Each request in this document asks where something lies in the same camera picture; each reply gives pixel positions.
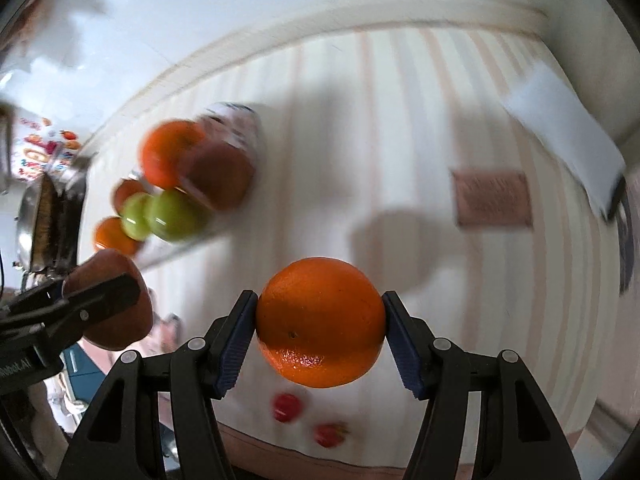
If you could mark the green apple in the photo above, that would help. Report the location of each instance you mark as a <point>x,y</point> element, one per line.
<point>134,220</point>
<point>177,215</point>

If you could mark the brown cloth label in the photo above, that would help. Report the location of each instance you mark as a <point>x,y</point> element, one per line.
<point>492,200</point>

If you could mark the person's left forearm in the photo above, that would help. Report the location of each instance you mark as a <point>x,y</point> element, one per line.
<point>37,420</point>

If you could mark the small brown-red apple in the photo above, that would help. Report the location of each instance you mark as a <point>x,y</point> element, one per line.
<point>117,267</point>

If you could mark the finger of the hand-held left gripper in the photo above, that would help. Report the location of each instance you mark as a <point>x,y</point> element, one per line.
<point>100,300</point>
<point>30,302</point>

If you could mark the small orange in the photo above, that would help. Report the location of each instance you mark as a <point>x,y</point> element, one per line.
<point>167,152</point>
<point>112,237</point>

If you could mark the steel wok with lid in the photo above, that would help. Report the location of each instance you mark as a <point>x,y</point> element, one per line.
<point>45,225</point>

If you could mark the blue kitchen cabinet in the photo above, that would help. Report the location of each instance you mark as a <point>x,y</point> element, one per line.
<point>82,362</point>

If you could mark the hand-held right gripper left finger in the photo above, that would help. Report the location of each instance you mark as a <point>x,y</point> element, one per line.
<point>235,350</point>

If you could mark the cat-shaped mat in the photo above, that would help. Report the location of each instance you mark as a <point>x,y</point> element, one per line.
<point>167,330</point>

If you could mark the large orange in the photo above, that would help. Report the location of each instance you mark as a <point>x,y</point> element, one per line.
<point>320,320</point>

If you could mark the striped tablecloth with pink border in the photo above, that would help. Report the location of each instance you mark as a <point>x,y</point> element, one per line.
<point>350,160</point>

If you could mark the oval floral ceramic plate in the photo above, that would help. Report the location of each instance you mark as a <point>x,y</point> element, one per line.
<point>240,122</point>

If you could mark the colourful wall sticker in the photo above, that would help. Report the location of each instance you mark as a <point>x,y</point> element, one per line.
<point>40,155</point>

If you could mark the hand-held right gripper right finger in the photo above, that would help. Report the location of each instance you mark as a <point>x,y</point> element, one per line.
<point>405,355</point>

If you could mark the cherry tomato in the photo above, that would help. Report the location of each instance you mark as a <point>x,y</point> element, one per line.
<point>286,406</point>
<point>331,435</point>

